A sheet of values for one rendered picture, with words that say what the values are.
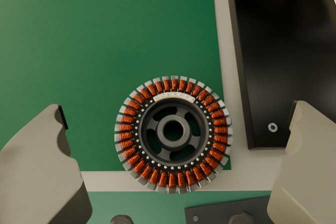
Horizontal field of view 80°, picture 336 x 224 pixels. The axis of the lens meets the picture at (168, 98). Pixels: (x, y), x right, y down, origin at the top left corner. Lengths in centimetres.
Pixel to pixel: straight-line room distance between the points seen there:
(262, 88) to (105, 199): 89
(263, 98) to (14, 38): 32
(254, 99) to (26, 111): 26
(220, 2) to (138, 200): 85
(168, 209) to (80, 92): 80
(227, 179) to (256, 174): 3
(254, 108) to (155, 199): 81
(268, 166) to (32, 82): 29
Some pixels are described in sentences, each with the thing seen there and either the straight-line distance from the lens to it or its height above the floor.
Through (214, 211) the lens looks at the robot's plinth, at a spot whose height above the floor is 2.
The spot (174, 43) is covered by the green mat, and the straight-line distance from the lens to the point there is 27.
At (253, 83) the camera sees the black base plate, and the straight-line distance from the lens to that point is 24.
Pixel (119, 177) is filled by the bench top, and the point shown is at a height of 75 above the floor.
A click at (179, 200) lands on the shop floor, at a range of 98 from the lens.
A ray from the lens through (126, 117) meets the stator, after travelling 20.
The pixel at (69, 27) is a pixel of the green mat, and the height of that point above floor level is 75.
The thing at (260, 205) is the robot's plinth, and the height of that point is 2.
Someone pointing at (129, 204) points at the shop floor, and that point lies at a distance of 100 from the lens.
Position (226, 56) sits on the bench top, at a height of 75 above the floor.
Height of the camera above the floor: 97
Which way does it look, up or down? 71 degrees down
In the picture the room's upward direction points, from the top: 3 degrees counter-clockwise
